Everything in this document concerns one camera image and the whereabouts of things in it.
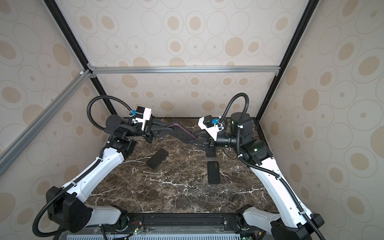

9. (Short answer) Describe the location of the blue phone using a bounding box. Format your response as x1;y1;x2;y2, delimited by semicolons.
206;149;217;158

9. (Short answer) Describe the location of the black phone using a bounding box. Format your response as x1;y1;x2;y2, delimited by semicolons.
167;122;198;144
146;149;169;169

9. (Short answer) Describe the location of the black phone case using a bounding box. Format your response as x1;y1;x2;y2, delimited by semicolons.
207;161;221;185

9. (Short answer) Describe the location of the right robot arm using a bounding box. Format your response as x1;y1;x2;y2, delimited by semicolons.
190;93;325;240

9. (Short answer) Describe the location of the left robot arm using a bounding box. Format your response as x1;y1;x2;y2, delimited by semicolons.
32;95;176;238

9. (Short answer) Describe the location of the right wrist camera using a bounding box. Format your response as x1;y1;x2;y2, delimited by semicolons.
198;115;224;141

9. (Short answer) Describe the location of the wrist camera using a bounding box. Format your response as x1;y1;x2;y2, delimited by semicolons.
129;107;152;133
198;115;224;141

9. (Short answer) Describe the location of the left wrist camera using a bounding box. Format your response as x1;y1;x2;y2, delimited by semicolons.
129;107;152;133

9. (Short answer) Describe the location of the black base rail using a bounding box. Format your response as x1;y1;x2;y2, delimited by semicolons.
53;212;313;240

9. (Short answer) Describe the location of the horizontal aluminium rail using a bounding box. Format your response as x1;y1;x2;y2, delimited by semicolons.
91;66;280;74

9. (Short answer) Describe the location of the left aluminium rail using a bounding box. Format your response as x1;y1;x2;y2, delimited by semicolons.
1;70;91;175

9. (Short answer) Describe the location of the left black corner post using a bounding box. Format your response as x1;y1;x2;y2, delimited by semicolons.
43;0;120;121

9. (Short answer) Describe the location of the black corner post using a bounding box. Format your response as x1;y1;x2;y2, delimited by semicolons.
43;0;120;121
256;0;320;123

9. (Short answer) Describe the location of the right black corner post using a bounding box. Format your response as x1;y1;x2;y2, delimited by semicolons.
256;0;320;123

